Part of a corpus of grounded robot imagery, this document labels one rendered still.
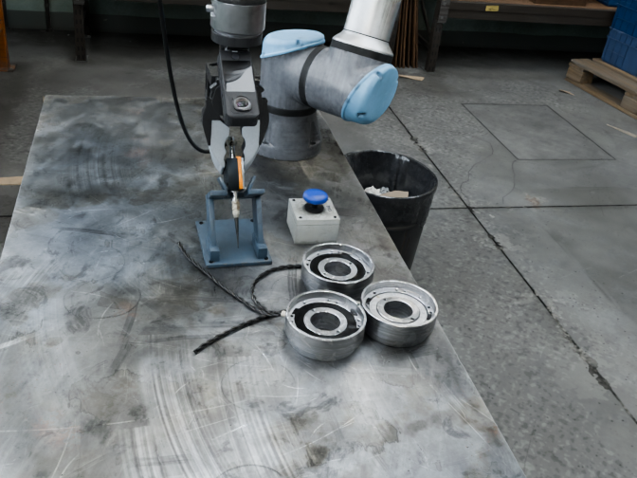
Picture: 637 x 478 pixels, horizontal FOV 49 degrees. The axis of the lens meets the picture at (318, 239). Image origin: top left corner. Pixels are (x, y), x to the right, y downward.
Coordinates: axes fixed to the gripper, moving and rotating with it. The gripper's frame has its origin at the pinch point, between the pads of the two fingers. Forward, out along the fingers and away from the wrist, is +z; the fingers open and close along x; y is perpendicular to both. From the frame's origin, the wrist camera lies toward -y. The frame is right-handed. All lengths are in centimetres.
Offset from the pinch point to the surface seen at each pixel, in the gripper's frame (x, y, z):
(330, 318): -9.3, -24.9, 10.1
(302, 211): -11.3, -1.1, 7.6
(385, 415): -11.6, -41.0, 12.2
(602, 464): -103, 4, 92
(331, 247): -13.6, -10.1, 8.6
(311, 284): -8.6, -17.5, 9.8
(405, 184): -78, 100, 58
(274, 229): -7.5, 1.2, 12.1
